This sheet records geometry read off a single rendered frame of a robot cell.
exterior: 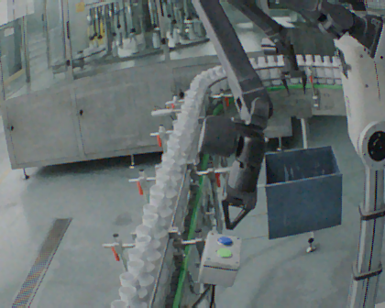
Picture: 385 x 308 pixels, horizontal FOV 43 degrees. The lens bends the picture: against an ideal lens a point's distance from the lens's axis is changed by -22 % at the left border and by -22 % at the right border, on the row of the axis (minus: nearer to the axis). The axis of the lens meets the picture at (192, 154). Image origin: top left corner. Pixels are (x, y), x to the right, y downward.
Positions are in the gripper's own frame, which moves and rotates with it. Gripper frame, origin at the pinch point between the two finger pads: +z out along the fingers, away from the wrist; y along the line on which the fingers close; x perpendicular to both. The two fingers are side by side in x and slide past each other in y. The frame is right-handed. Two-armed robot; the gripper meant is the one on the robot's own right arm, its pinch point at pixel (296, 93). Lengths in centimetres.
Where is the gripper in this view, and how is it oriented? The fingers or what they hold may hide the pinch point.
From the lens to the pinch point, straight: 206.2
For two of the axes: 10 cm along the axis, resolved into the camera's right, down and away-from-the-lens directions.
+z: 1.6, 9.3, 3.3
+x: -1.1, 3.5, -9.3
